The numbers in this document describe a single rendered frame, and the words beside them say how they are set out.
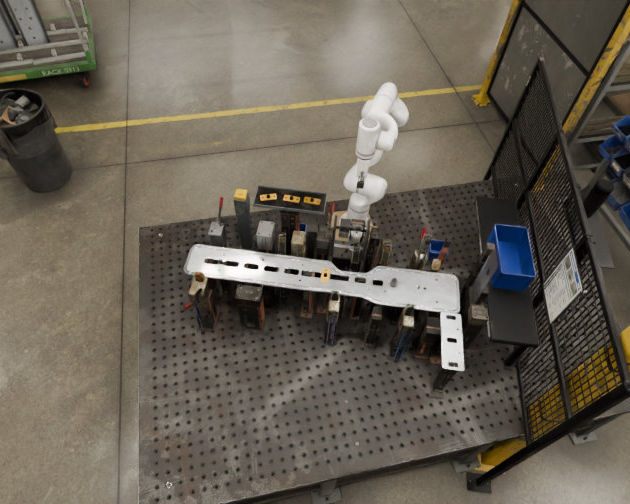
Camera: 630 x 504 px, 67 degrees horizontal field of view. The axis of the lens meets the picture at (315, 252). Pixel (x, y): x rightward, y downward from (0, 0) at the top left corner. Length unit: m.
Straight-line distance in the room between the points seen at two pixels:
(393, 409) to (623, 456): 1.67
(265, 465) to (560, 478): 1.83
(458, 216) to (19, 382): 2.98
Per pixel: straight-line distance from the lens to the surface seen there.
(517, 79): 4.85
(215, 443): 2.39
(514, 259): 2.65
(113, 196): 4.33
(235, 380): 2.47
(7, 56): 5.79
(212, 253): 2.49
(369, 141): 1.99
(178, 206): 4.10
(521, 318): 2.47
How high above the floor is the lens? 2.99
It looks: 54 degrees down
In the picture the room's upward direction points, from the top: 3 degrees clockwise
